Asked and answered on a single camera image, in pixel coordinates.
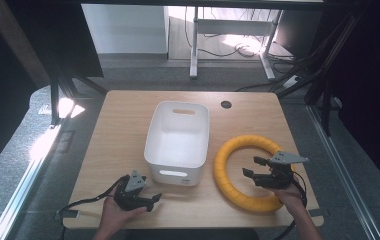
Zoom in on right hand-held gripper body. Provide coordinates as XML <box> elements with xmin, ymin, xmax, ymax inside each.
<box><xmin>253</xmin><ymin>150</ymin><xmax>310</xmax><ymax>190</ymax></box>

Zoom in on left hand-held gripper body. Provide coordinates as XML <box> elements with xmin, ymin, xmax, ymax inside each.
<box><xmin>113</xmin><ymin>170</ymin><xmax>150</xmax><ymax>212</ymax></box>

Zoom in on yellow ribbed ring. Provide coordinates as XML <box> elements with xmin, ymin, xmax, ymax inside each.
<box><xmin>213</xmin><ymin>134</ymin><xmax>294</xmax><ymax>213</ymax></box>

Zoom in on person's left hand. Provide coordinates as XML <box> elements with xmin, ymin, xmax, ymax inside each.
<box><xmin>98</xmin><ymin>194</ymin><xmax>148</xmax><ymax>234</ymax></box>

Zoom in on person's right hand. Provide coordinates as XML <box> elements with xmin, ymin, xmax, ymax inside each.
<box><xmin>272</xmin><ymin>179</ymin><xmax>308</xmax><ymax>214</ymax></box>

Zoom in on black tape strip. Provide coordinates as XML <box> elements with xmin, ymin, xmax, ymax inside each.
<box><xmin>307</xmin><ymin>207</ymin><xmax>325</xmax><ymax>218</ymax></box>
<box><xmin>61</xmin><ymin>209</ymin><xmax>80</xmax><ymax>220</ymax></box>

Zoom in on white plastic bin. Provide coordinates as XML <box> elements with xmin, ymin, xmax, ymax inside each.
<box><xmin>143</xmin><ymin>100</ymin><xmax>211</xmax><ymax>187</ymax></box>

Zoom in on white power strip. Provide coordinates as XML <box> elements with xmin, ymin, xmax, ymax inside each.
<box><xmin>281</xmin><ymin>75</ymin><xmax>303</xmax><ymax>90</ymax></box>

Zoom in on black metal stand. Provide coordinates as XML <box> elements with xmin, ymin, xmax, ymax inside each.
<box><xmin>48</xmin><ymin>64</ymin><xmax>110</xmax><ymax>128</ymax></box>

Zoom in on black computer tower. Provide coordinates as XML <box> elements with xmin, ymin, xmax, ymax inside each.
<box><xmin>273</xmin><ymin>9</ymin><xmax>323</xmax><ymax>58</ymax></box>

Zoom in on black panel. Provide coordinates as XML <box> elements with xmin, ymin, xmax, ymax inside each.
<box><xmin>5</xmin><ymin>0</ymin><xmax>105</xmax><ymax>80</ymax></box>

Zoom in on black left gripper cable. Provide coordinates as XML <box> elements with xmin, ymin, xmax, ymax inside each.
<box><xmin>56</xmin><ymin>174</ymin><xmax>130</xmax><ymax>240</ymax></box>

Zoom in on aluminium rail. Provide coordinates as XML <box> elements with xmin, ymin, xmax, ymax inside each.
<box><xmin>0</xmin><ymin>123</ymin><xmax>63</xmax><ymax>240</ymax></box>
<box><xmin>305</xmin><ymin>103</ymin><xmax>380</xmax><ymax>240</ymax></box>

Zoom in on black stand with cables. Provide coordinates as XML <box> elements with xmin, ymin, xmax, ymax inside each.
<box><xmin>235</xmin><ymin>6</ymin><xmax>366</xmax><ymax>138</ymax></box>

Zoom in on black floor cables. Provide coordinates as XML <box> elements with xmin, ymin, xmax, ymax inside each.
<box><xmin>183</xmin><ymin>6</ymin><xmax>296</xmax><ymax>68</ymax></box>

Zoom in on white metal desk frame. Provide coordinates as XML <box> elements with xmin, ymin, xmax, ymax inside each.
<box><xmin>189</xmin><ymin>6</ymin><xmax>284</xmax><ymax>82</ymax></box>

